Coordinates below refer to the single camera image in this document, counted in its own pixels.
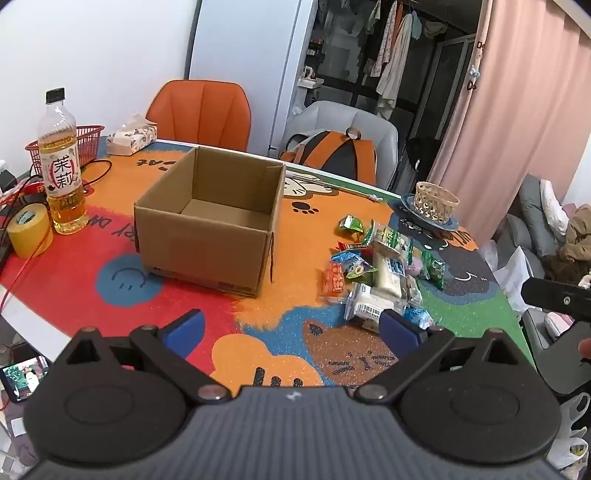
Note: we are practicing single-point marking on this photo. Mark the white plastic bag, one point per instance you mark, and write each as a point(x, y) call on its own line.
point(511, 276)

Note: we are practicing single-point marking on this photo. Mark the white blueberry bread pack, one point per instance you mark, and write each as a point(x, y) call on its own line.
point(390, 276)

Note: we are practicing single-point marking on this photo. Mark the blue ceramic plate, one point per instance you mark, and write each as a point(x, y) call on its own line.
point(408, 202)

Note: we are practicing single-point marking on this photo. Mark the pink curtain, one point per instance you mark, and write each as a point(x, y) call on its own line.
point(524, 108)

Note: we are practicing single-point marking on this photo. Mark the yellow tape roll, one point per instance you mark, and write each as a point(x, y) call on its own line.
point(30, 231)

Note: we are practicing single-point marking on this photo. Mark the orange jelly snack packet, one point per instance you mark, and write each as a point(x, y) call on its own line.
point(334, 285)

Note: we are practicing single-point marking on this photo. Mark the colourful cat table mat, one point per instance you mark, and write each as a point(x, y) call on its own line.
point(287, 333)

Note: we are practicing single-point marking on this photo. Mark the grey sofa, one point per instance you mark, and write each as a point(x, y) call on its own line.
point(525, 226)

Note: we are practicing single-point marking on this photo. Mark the brown cardboard box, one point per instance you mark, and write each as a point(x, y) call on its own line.
point(211, 219)

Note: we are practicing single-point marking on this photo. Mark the red plastic basket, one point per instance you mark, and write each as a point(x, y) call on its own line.
point(88, 137)

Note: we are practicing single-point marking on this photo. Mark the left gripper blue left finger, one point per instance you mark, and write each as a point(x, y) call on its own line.
point(184, 334)

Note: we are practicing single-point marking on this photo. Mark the grey chair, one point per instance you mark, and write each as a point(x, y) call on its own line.
point(328, 115)

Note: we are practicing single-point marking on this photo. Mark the green striped biscuit pack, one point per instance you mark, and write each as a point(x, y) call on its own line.
point(388, 242)

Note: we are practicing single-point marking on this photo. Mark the small green snack packet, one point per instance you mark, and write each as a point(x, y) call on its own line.
point(351, 224)

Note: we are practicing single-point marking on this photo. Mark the person's right hand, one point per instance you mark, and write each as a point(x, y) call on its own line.
point(584, 348)

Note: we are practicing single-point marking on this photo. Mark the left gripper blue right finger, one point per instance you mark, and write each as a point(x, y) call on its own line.
point(399, 334)

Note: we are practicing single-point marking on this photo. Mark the purple bun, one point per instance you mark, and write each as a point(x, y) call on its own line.
point(415, 266)

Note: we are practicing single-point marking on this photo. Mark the blue plum candy packet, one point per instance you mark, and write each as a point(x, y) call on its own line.
point(354, 266)

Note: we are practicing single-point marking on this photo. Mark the jasmine tea plastic bottle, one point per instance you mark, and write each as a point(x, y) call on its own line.
point(60, 165)

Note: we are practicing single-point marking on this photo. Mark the smartphone with lit screen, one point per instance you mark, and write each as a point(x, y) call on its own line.
point(20, 380)

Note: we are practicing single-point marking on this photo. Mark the clear sandwich cake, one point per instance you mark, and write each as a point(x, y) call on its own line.
point(367, 304)

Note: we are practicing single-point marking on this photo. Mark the woven bamboo basket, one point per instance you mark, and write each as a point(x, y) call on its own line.
point(435, 202)

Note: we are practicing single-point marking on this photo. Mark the floral tissue pack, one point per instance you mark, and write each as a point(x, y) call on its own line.
point(135, 135)

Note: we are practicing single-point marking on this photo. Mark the white refrigerator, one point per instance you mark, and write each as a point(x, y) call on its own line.
point(259, 45)

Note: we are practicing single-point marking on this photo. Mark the orange black backpack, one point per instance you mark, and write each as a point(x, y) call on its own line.
point(347, 154)

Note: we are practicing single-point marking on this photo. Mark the orange chair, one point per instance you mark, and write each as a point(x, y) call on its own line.
point(205, 112)

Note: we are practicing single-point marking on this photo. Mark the hanging white garment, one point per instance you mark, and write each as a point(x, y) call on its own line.
point(391, 79)

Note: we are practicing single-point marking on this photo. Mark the dark green snack packet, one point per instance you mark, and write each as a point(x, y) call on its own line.
point(433, 269)

